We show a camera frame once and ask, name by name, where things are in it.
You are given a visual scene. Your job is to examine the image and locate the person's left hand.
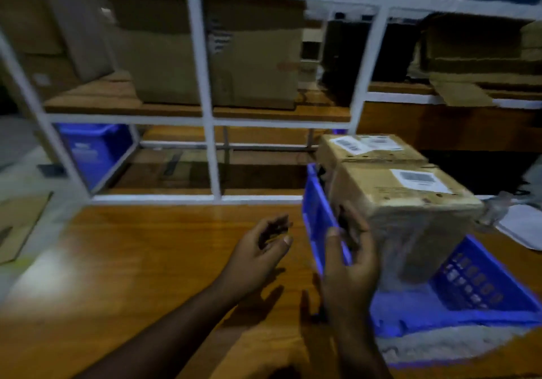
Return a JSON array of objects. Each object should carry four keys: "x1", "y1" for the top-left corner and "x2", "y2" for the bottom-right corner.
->
[{"x1": 217, "y1": 215, "x2": 294, "y2": 300}]

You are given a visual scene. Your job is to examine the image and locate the person's right hand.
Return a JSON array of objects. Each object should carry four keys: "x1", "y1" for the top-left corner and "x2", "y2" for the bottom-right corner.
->
[{"x1": 320, "y1": 202, "x2": 380, "y2": 317}]

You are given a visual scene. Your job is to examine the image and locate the large labelled cardboard parcel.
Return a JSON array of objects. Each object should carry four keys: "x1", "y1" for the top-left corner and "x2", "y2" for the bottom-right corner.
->
[{"x1": 328, "y1": 163, "x2": 486, "y2": 287}]

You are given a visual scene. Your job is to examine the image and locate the person's left forearm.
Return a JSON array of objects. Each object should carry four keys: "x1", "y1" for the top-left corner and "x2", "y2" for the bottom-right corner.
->
[{"x1": 74, "y1": 279, "x2": 246, "y2": 379}]

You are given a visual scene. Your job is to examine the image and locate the person's right forearm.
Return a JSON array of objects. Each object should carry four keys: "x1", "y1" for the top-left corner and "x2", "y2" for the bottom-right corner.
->
[{"x1": 326, "y1": 309, "x2": 394, "y2": 379}]

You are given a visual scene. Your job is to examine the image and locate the small labelled cardboard parcel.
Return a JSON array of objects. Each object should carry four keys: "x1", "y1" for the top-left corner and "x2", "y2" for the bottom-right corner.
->
[{"x1": 315, "y1": 134, "x2": 429, "y2": 180}]

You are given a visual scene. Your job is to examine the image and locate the blue plastic crate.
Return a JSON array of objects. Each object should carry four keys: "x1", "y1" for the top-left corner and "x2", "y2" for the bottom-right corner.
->
[{"x1": 301, "y1": 163, "x2": 542, "y2": 338}]

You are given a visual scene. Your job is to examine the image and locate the white woven sack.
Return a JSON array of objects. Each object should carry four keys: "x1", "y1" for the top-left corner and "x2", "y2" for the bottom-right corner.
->
[{"x1": 376, "y1": 325, "x2": 532, "y2": 367}]

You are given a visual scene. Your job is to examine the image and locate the clear plastic wrap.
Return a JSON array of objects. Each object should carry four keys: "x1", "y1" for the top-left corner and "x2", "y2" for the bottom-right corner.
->
[{"x1": 475, "y1": 191, "x2": 516, "y2": 228}]

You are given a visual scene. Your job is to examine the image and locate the big brown cardboard box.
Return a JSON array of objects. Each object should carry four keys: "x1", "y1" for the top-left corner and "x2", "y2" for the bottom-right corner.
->
[{"x1": 108, "y1": 0, "x2": 307, "y2": 111}]

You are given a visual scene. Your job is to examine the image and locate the black box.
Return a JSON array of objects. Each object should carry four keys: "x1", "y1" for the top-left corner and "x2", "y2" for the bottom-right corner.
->
[{"x1": 321, "y1": 19, "x2": 421, "y2": 105}]

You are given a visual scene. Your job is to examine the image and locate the white paper sheet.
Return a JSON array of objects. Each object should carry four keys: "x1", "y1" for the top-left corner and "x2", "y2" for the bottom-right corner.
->
[{"x1": 495, "y1": 203, "x2": 542, "y2": 252}]

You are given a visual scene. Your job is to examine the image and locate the white metal shelf rack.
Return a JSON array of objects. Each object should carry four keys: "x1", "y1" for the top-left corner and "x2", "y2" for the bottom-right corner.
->
[{"x1": 0, "y1": 0, "x2": 542, "y2": 206}]

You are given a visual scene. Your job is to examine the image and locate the blue storage bin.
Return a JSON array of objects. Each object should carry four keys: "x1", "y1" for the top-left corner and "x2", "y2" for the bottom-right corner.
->
[{"x1": 56, "y1": 123, "x2": 134, "y2": 191}]

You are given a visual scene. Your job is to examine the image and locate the open flap cardboard box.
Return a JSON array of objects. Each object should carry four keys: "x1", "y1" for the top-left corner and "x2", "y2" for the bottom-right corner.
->
[{"x1": 417, "y1": 12, "x2": 542, "y2": 108}]

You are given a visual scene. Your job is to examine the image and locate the flat cardboard sheet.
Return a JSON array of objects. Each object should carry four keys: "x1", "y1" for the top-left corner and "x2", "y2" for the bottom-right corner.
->
[{"x1": 0, "y1": 191, "x2": 54, "y2": 265}]

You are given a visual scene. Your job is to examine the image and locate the plain brown cardboard box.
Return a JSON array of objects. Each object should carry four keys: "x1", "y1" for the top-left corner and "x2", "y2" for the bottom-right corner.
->
[{"x1": 0, "y1": 0, "x2": 116, "y2": 100}]

